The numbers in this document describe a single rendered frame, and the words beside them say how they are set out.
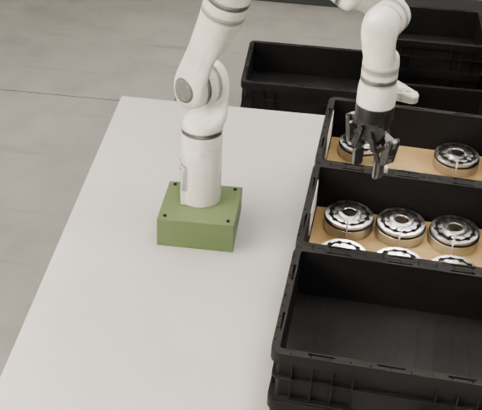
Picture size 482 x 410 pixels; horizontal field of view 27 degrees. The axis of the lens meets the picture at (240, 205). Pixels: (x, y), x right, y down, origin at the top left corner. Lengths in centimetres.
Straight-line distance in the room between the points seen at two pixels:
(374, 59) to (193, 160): 53
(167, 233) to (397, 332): 61
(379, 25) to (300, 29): 311
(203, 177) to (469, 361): 73
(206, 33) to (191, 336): 61
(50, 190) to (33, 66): 98
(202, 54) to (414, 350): 72
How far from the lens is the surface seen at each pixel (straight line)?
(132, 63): 458
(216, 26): 204
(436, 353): 190
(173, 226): 225
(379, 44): 187
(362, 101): 195
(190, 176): 226
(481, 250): 216
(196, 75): 212
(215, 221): 224
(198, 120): 221
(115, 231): 234
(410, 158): 242
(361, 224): 212
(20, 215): 362
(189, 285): 218
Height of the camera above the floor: 208
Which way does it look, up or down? 35 degrees down
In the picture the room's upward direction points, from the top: 3 degrees clockwise
